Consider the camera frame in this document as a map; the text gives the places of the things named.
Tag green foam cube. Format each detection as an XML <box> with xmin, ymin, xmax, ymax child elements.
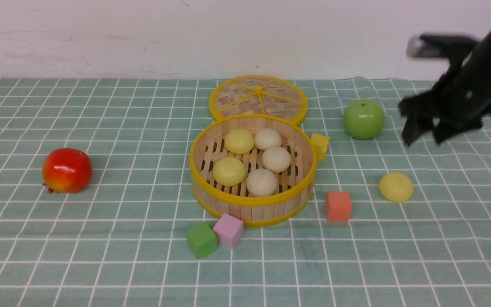
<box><xmin>186</xmin><ymin>221</ymin><xmax>218</xmax><ymax>260</ymax></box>

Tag woven bamboo steamer lid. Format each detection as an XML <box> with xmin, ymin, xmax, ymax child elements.
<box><xmin>208</xmin><ymin>75</ymin><xmax>309</xmax><ymax>126</ymax></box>

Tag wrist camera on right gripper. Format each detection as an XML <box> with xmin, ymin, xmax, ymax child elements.
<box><xmin>406</xmin><ymin>33</ymin><xmax>479</xmax><ymax>60</ymax></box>

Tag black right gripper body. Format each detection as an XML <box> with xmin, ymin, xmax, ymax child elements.
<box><xmin>398</xmin><ymin>31</ymin><xmax>491</xmax><ymax>127</ymax></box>

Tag white bun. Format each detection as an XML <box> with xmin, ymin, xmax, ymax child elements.
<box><xmin>261</xmin><ymin>146</ymin><xmax>292</xmax><ymax>174</ymax></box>
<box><xmin>254</xmin><ymin>128</ymin><xmax>282</xmax><ymax>151</ymax></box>
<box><xmin>247</xmin><ymin>168</ymin><xmax>279</xmax><ymax>197</ymax></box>

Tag yellow foam cube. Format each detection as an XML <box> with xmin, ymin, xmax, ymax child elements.
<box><xmin>310</xmin><ymin>133</ymin><xmax>330</xmax><ymax>161</ymax></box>

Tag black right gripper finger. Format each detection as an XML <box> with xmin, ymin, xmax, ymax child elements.
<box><xmin>401</xmin><ymin>113</ymin><xmax>434</xmax><ymax>148</ymax></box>
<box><xmin>432</xmin><ymin>119</ymin><xmax>484</xmax><ymax>145</ymax></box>

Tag pink foam cube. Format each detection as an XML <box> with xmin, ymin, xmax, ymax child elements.
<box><xmin>212</xmin><ymin>213</ymin><xmax>244</xmax><ymax>249</ymax></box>

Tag bamboo steamer tray yellow rims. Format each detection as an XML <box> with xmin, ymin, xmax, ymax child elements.
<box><xmin>188</xmin><ymin>114</ymin><xmax>318</xmax><ymax>227</ymax></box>

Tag red toy apple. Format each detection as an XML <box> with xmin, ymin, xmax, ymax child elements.
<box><xmin>42</xmin><ymin>148</ymin><xmax>93</xmax><ymax>194</ymax></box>

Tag green toy apple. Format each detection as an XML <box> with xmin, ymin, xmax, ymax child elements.
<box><xmin>343</xmin><ymin>99</ymin><xmax>384</xmax><ymax>140</ymax></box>

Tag green checkered tablecloth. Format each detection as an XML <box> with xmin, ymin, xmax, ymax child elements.
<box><xmin>0</xmin><ymin>77</ymin><xmax>491</xmax><ymax>307</ymax></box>

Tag orange foam cube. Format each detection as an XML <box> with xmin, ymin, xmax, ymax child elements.
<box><xmin>325</xmin><ymin>191</ymin><xmax>353</xmax><ymax>222</ymax></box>

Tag yellow bun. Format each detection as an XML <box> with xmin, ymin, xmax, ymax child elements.
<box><xmin>378</xmin><ymin>172</ymin><xmax>414</xmax><ymax>203</ymax></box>
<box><xmin>212</xmin><ymin>157</ymin><xmax>246</xmax><ymax>186</ymax></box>
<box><xmin>224</xmin><ymin>129</ymin><xmax>254</xmax><ymax>155</ymax></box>

